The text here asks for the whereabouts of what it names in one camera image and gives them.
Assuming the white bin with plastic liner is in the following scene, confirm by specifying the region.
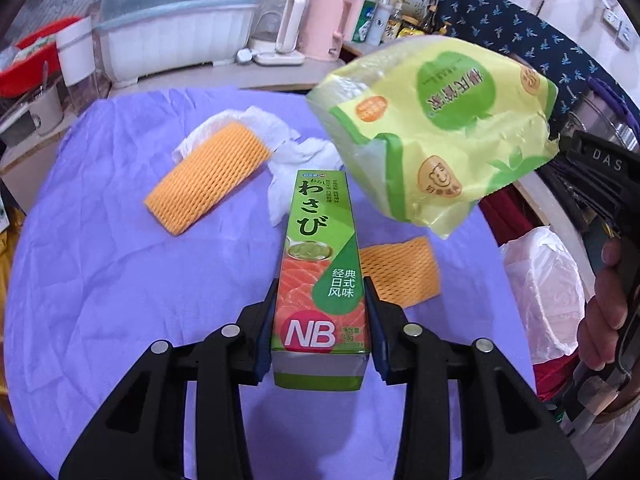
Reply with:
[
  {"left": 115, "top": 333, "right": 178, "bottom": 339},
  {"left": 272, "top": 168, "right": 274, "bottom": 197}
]
[{"left": 497, "top": 226, "right": 587, "bottom": 367}]

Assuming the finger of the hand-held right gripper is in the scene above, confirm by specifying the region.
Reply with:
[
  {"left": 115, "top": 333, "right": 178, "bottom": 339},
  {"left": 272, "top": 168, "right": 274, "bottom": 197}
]
[{"left": 547, "top": 129, "right": 585, "bottom": 171}]

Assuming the white crumpled tissue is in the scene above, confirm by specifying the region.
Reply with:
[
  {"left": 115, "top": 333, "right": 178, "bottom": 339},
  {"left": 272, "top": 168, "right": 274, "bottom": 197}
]
[{"left": 172, "top": 105, "right": 347, "bottom": 227}]

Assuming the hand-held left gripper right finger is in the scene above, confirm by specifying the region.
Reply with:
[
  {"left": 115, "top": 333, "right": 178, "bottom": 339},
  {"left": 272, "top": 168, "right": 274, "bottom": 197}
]
[{"left": 364, "top": 277, "right": 587, "bottom": 480}]

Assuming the large orange foam net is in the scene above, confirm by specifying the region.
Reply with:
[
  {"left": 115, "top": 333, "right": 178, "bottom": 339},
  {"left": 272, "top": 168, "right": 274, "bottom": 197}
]
[{"left": 143, "top": 120, "right": 274, "bottom": 237}]

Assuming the person's right hand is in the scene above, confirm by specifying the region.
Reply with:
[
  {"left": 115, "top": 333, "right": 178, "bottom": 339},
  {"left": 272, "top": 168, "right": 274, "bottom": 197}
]
[{"left": 576, "top": 237, "right": 637, "bottom": 377}]

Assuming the small orange foam net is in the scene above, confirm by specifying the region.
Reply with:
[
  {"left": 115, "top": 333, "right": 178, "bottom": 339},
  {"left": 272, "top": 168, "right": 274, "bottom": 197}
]
[{"left": 358, "top": 237, "right": 443, "bottom": 309}]

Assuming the navy patterned cloth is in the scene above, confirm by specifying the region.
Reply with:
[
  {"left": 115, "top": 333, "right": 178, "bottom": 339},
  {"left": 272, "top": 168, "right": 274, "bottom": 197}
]
[{"left": 436, "top": 0, "right": 640, "bottom": 162}]

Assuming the white glass kettle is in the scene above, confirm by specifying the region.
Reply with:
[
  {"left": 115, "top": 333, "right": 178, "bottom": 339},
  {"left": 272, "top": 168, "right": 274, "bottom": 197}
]
[{"left": 247, "top": 0, "right": 307, "bottom": 66}]

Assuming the large steel steamer pot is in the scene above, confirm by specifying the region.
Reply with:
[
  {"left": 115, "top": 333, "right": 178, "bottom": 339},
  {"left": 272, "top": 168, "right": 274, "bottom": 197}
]
[{"left": 569, "top": 105, "right": 640, "bottom": 153}]

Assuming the yellow green snack bag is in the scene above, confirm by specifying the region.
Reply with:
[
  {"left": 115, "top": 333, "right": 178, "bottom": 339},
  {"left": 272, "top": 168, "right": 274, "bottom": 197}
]
[{"left": 305, "top": 35, "right": 562, "bottom": 241}]

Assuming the white blue bottle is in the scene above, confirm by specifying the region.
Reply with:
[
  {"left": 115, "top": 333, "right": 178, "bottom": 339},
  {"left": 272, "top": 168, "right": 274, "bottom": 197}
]
[{"left": 373, "top": 2, "right": 394, "bottom": 44}]

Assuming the pink electric kettle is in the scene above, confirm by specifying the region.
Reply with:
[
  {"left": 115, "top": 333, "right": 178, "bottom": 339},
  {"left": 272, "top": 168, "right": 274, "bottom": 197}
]
[{"left": 304, "top": 0, "right": 367, "bottom": 60}]

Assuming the white dish drainer with lid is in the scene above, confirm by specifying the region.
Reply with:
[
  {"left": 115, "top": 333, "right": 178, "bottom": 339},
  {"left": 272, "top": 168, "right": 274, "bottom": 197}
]
[{"left": 94, "top": 0, "right": 259, "bottom": 87}]

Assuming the green wasabi box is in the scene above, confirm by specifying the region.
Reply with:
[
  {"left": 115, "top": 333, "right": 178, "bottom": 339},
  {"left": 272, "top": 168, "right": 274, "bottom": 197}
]
[{"left": 269, "top": 169, "right": 372, "bottom": 392}]

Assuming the purple table cloth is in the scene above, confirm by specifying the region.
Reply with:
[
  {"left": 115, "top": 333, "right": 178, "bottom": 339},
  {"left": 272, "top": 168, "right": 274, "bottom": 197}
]
[{"left": 2, "top": 85, "right": 538, "bottom": 480}]

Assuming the red plastic basin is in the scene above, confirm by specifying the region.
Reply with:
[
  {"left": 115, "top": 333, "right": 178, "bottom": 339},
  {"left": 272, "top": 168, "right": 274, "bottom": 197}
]
[{"left": 0, "top": 17, "right": 84, "bottom": 99}]

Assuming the red curtain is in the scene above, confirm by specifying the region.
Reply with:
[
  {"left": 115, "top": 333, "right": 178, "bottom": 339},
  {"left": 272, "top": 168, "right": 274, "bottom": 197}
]
[{"left": 479, "top": 180, "right": 556, "bottom": 251}]

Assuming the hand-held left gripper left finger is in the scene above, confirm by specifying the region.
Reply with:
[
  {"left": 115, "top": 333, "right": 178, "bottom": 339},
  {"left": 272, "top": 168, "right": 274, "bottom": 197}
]
[{"left": 59, "top": 279, "right": 279, "bottom": 480}]

